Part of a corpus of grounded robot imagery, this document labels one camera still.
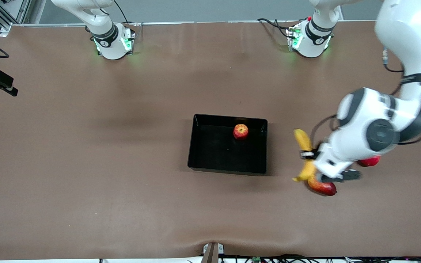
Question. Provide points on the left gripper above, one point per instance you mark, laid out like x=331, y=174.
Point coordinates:
x=313, y=153

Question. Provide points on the yellow banana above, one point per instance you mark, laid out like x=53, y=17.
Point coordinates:
x=303, y=139

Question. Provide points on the small red yellow apple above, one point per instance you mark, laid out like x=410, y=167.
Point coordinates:
x=240, y=132

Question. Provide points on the black rectangular plastic box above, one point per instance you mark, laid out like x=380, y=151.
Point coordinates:
x=214, y=153

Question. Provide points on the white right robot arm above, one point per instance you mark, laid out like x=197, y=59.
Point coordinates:
x=112, y=47

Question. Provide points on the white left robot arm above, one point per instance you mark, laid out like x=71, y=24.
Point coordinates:
x=408, y=29

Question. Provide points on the red yellow mango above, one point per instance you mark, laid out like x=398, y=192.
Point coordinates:
x=322, y=188

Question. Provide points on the round red pomegranate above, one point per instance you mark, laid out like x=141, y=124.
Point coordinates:
x=369, y=161

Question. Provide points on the brown table mat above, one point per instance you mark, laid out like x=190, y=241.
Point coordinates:
x=86, y=182

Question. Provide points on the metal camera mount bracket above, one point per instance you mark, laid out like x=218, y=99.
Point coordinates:
x=212, y=254

